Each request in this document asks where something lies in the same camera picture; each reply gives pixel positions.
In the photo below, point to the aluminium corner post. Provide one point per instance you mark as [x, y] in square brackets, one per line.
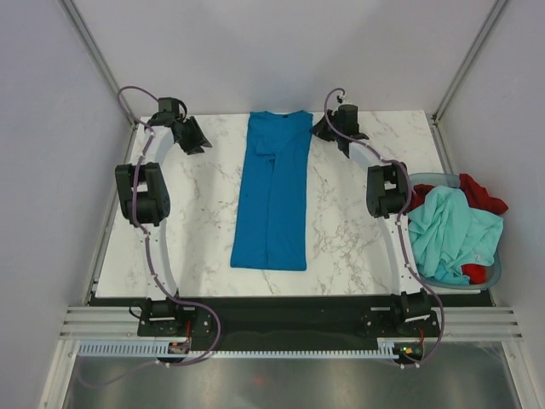
[80, 26]
[476, 47]

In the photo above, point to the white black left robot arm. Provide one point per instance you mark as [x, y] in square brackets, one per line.
[144, 200]

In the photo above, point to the teal t shirt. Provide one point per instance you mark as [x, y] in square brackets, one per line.
[455, 230]

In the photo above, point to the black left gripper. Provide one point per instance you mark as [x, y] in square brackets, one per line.
[199, 141]

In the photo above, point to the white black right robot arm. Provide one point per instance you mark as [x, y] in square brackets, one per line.
[388, 196]

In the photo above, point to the blue t shirt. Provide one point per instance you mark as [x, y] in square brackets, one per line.
[270, 230]

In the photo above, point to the red t shirt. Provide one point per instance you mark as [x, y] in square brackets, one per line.
[481, 194]

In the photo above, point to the white slotted cable duct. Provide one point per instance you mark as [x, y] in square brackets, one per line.
[170, 350]

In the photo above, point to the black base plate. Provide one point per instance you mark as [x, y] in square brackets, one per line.
[295, 341]

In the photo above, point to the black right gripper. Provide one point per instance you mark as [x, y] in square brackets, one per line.
[318, 129]

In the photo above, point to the aluminium left corner post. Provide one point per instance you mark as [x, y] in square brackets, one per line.
[80, 26]

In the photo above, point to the aluminium right corner post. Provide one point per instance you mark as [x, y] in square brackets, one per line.
[476, 47]

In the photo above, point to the translucent blue plastic basket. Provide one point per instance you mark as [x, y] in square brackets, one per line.
[489, 277]

